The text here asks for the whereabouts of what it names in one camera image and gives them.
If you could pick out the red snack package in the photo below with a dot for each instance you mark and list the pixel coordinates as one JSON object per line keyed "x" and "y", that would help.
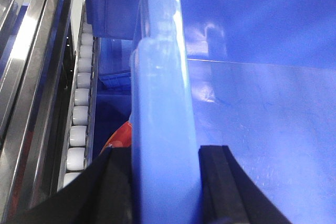
{"x": 122, "y": 137}

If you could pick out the white roller conveyor track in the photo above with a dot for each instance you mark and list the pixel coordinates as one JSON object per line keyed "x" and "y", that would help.
{"x": 77, "y": 149}

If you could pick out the upper background blue bin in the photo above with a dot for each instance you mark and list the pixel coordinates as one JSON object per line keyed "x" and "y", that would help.
{"x": 112, "y": 18}

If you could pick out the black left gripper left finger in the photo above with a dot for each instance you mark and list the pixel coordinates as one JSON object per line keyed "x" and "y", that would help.
{"x": 101, "y": 194}

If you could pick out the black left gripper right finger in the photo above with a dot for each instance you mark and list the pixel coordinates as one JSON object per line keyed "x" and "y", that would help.
{"x": 228, "y": 194}

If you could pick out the stainless steel rack rail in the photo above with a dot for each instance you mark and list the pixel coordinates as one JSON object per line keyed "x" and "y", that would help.
{"x": 35, "y": 91}

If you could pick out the blue plastic bin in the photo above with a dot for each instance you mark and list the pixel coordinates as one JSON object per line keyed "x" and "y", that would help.
{"x": 257, "y": 76}

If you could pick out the lower left blue bin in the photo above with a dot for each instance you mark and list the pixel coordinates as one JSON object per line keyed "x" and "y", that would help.
{"x": 113, "y": 98}

